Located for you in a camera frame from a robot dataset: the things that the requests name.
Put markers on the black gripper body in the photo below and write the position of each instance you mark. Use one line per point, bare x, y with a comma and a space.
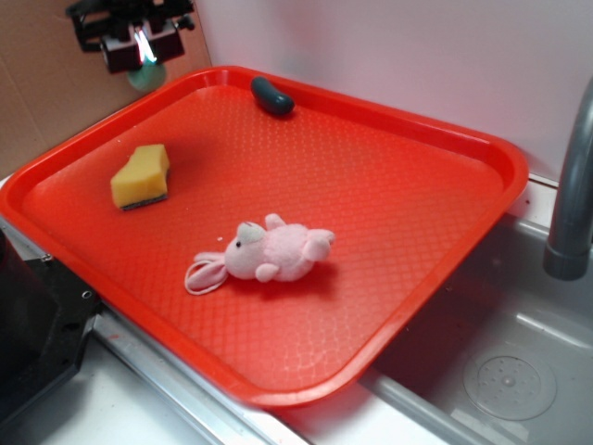
93, 20

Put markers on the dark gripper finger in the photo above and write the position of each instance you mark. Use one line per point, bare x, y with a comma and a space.
120, 56
166, 44

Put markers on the green textured ball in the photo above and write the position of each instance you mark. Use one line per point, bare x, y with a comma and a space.
148, 78

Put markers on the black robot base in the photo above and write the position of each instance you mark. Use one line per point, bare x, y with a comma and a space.
47, 312

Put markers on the brown cardboard panel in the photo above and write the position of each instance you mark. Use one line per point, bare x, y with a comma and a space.
50, 89

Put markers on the yellow sponge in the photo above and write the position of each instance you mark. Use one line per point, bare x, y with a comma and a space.
143, 179

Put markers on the dark green toy pickle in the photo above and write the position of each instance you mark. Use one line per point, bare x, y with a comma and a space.
270, 98

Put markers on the pink plush bunny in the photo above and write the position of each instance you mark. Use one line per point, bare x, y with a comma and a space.
277, 251

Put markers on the red plastic tray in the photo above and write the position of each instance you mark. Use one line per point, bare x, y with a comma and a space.
407, 197

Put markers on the grey faucet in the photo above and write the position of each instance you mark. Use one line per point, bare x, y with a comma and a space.
569, 242

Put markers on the grey sink basin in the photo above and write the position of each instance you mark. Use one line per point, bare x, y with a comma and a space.
501, 354

